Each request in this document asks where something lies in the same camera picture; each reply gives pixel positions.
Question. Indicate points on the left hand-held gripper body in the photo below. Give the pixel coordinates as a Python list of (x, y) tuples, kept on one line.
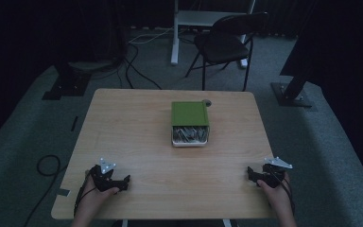
[(102, 179)]

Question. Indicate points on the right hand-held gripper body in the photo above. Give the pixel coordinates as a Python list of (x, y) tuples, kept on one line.
[(272, 178)]

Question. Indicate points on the green drawer box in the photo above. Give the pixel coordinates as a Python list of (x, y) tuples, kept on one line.
[(189, 113)]

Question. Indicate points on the person's right hand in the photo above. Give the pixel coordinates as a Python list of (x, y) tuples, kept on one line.
[(279, 197)]

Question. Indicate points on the person's left hand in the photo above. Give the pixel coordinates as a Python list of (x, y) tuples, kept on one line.
[(93, 198)]

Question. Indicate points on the white table leg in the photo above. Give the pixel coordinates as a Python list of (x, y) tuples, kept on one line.
[(227, 223), (124, 223)]

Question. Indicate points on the grey tape patch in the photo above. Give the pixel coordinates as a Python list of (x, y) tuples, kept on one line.
[(63, 192)]

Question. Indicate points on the black floor tape strip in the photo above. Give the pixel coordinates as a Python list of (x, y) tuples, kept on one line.
[(74, 123)]

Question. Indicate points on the pile of small packets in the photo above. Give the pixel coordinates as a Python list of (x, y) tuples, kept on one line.
[(189, 134)]

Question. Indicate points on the black metal stand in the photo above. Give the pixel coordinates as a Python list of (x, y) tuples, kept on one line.
[(291, 94)]

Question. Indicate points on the black stand base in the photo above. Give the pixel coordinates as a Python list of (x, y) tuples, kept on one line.
[(67, 85)]

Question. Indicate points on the black folding chair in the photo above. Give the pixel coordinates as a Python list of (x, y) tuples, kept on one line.
[(220, 47)]

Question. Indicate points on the dark curtain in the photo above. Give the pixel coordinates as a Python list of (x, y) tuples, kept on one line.
[(343, 63)]

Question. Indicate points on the white desk frame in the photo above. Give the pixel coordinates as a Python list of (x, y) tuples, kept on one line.
[(175, 38)]

